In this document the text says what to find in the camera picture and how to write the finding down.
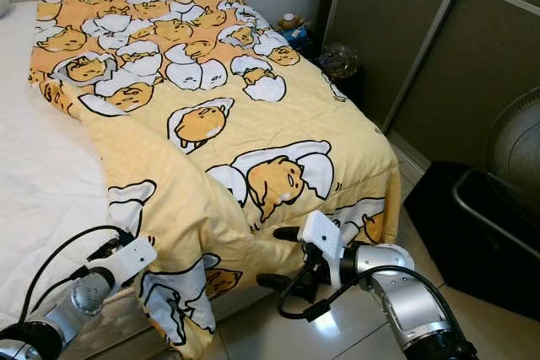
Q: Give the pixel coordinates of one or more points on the small bear toy blue box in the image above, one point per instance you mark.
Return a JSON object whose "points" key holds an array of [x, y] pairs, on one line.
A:
{"points": [[294, 29]]}

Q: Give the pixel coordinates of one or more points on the grey standing fan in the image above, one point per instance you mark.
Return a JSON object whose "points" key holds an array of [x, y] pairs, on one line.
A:
{"points": [[515, 145]]}

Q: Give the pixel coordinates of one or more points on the black storage box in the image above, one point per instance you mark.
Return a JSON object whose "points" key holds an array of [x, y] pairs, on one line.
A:
{"points": [[456, 233]]}

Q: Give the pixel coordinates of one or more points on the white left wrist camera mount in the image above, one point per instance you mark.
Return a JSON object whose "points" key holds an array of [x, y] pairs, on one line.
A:
{"points": [[131, 259]]}

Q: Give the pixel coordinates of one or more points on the black bedside table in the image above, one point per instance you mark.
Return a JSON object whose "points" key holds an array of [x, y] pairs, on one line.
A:
{"points": [[350, 86]]}

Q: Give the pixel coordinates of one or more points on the chrome tube frame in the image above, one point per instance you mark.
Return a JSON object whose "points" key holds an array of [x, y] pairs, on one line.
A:
{"points": [[485, 212]]}

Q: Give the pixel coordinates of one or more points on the yellow egg-cartoon blanket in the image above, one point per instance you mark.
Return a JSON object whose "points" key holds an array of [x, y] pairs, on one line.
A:
{"points": [[219, 141]]}

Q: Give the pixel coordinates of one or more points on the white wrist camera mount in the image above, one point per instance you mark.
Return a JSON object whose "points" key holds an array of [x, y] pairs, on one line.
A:
{"points": [[131, 259], [322, 235]]}

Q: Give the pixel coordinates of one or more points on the crumpled clear plastic bag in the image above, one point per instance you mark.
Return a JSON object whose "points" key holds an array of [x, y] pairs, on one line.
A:
{"points": [[339, 61]]}

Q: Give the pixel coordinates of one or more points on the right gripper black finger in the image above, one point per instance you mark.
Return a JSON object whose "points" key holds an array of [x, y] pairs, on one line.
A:
{"points": [[278, 282], [288, 233]]}

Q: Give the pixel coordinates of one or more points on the dark wardrobe sliding door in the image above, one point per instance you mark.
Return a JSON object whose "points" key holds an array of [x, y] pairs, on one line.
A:
{"points": [[439, 48]]}

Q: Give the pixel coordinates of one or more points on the white quilted mattress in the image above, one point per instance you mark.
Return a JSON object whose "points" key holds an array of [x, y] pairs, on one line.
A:
{"points": [[42, 183]]}

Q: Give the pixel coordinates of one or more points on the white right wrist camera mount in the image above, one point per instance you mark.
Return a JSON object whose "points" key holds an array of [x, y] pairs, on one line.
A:
{"points": [[322, 235]]}

